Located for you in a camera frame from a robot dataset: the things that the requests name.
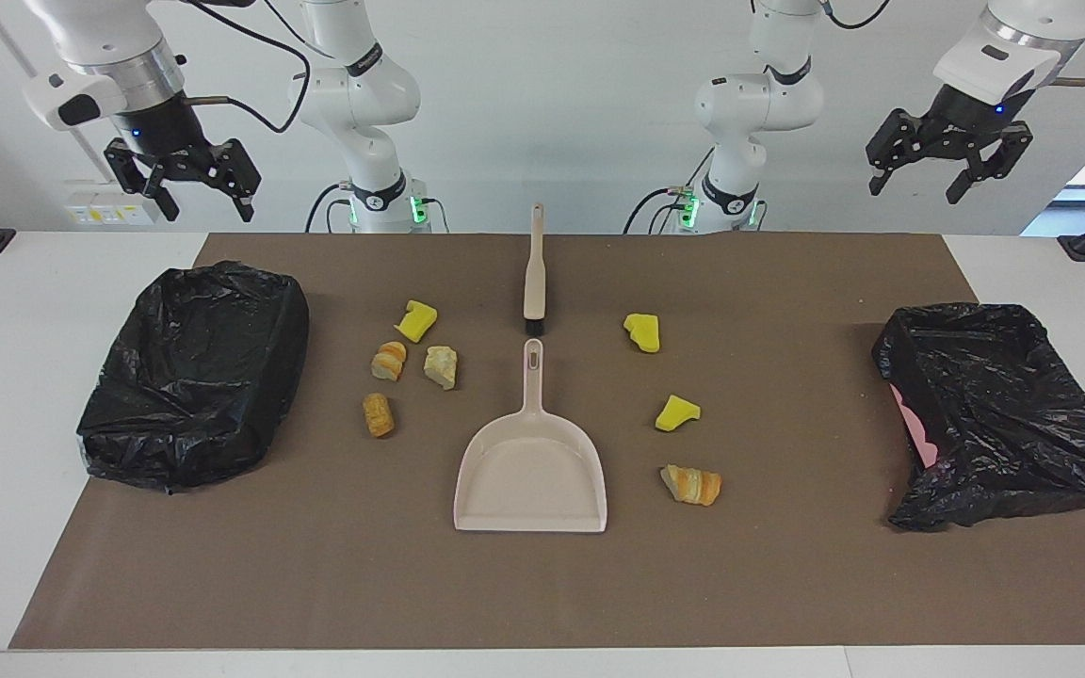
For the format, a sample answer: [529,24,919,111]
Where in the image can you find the beige plastic dustpan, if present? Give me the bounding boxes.
[453,338,608,535]

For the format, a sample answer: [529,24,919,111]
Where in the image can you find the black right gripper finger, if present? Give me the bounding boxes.
[192,138,263,224]
[104,139,181,224]

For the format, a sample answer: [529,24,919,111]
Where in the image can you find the black base cable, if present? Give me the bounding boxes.
[623,186,694,234]
[305,182,355,234]

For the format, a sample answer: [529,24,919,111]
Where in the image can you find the pale bread chunk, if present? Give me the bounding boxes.
[423,346,460,391]

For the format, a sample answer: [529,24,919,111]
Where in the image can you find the white wall power strip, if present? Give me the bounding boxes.
[64,181,165,227]

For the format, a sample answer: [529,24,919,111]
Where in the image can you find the croissant bread piece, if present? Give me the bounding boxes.
[660,463,723,508]

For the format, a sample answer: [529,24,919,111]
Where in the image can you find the black left base cable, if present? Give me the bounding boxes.
[623,186,694,234]

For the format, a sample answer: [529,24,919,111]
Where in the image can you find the crumpled black trash bag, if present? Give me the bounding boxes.
[871,302,1085,534]

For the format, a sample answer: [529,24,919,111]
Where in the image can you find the black right base cable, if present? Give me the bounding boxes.
[305,182,355,234]

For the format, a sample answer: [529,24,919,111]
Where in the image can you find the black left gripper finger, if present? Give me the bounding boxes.
[945,121,1034,205]
[866,108,928,197]

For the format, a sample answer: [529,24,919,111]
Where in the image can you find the sliced striped bread piece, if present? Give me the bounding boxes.
[371,341,408,382]

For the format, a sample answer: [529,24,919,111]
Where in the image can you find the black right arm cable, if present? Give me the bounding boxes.
[152,0,313,135]

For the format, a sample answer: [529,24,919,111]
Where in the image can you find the yellow sponge piece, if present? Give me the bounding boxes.
[394,299,439,344]
[623,313,661,354]
[654,395,702,433]

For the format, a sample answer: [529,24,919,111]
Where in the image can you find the pink plastic bin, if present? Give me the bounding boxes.
[889,381,939,470]

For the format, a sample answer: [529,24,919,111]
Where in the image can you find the brown bread roll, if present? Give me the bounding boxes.
[362,392,397,439]

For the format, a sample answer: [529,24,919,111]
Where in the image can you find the bin lined with black bag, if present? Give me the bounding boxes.
[76,261,311,493]

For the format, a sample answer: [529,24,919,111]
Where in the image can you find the brown table mat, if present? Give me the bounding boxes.
[8,233,1085,651]

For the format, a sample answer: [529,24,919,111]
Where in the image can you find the beige hand brush black bristles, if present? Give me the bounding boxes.
[523,202,548,337]

